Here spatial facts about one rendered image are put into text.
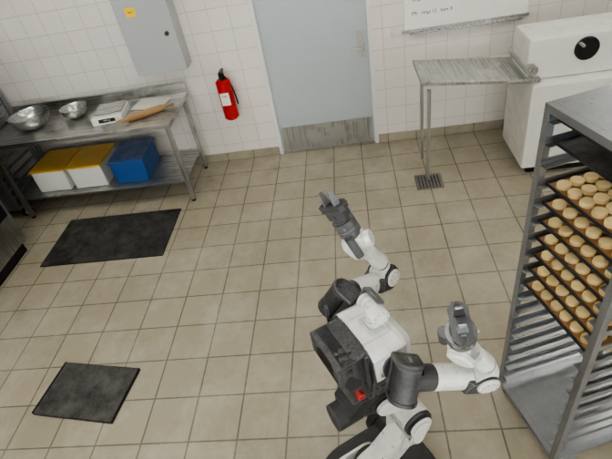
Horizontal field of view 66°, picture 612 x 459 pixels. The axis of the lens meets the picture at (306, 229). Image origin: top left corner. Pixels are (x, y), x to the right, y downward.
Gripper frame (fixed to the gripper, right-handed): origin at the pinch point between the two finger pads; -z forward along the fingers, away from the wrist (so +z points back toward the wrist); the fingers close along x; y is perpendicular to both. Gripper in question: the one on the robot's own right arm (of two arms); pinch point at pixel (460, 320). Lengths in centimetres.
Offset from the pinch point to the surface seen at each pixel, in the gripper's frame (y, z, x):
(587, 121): 51, 10, 61
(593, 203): 54, 38, 46
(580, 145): 53, 28, 65
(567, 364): 61, 176, 18
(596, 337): 49, 66, 6
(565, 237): 47, 58, 44
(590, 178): 58, 44, 60
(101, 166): -303, 194, 260
